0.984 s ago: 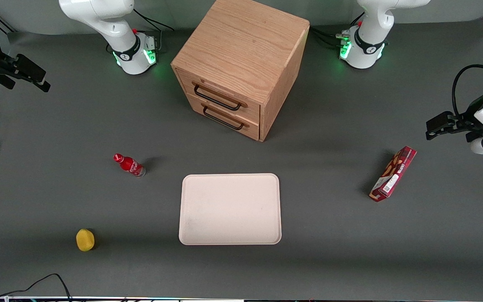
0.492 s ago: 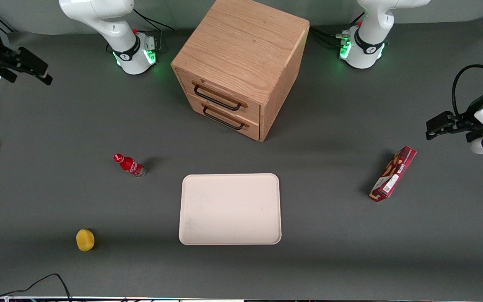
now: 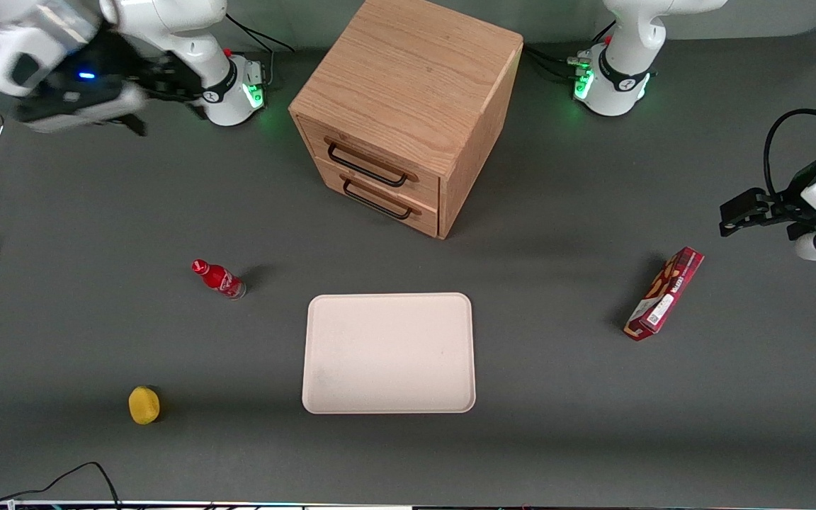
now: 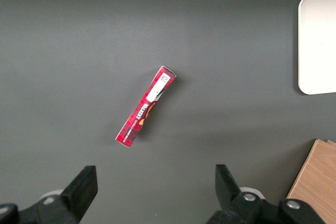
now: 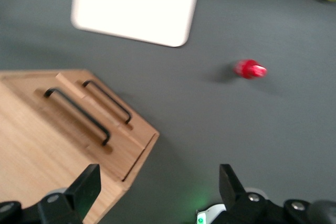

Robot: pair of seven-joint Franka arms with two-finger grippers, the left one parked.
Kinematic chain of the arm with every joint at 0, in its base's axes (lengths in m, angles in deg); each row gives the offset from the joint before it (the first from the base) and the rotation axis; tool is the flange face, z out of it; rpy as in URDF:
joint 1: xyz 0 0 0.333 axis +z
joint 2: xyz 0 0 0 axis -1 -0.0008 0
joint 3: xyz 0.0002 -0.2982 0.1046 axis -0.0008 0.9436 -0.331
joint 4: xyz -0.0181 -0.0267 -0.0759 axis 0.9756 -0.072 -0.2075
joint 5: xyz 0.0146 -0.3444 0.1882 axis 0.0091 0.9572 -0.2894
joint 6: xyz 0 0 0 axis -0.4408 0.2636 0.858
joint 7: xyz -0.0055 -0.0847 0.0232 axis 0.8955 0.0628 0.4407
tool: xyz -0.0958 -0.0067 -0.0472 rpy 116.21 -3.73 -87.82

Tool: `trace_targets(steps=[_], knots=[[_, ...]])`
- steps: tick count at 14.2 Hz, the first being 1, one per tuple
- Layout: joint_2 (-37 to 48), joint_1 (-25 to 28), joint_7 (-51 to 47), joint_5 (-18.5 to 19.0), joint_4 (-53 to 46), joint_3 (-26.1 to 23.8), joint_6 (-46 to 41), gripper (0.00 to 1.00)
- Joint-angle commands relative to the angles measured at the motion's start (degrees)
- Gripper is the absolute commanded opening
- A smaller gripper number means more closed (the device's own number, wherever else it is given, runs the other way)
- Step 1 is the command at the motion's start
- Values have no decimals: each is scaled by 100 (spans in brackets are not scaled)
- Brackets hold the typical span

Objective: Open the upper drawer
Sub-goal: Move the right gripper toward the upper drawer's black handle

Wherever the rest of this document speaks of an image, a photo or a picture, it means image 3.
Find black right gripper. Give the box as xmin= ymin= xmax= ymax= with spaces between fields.
xmin=45 ymin=31 xmax=205 ymax=108

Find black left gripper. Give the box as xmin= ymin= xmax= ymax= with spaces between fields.
xmin=718 ymin=157 xmax=816 ymax=243

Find black metal drawer handle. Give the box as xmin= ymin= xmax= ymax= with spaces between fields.
xmin=340 ymin=174 xmax=423 ymax=221
xmin=324 ymin=137 xmax=420 ymax=188

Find wooden drawer with handle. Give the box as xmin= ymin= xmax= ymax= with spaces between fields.
xmin=297 ymin=115 xmax=441 ymax=210
xmin=314 ymin=157 xmax=440 ymax=238

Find wooden two-drawer cabinet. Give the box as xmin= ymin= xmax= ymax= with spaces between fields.
xmin=288 ymin=0 xmax=525 ymax=241

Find red snack box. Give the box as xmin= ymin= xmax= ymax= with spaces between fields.
xmin=623 ymin=246 xmax=706 ymax=342

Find small red cola bottle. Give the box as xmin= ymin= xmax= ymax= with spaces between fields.
xmin=191 ymin=259 xmax=247 ymax=301

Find yellow lemon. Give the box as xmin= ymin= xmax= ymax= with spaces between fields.
xmin=128 ymin=385 xmax=162 ymax=426

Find beige rectangular tray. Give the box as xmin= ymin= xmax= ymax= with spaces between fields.
xmin=301 ymin=293 xmax=477 ymax=415

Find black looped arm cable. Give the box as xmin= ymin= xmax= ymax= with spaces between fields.
xmin=764 ymin=108 xmax=816 ymax=200

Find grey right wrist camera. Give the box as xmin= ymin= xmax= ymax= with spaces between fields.
xmin=17 ymin=85 xmax=149 ymax=137

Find black right arm base cables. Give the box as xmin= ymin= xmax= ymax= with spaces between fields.
xmin=226 ymin=13 xmax=296 ymax=87

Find black arm base cables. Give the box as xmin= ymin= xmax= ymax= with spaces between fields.
xmin=226 ymin=13 xmax=296 ymax=87
xmin=523 ymin=21 xmax=617 ymax=83

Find black left arm base cables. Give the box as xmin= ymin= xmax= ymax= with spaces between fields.
xmin=523 ymin=21 xmax=617 ymax=83

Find black cable at table edge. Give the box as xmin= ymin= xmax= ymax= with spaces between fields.
xmin=0 ymin=461 xmax=123 ymax=509

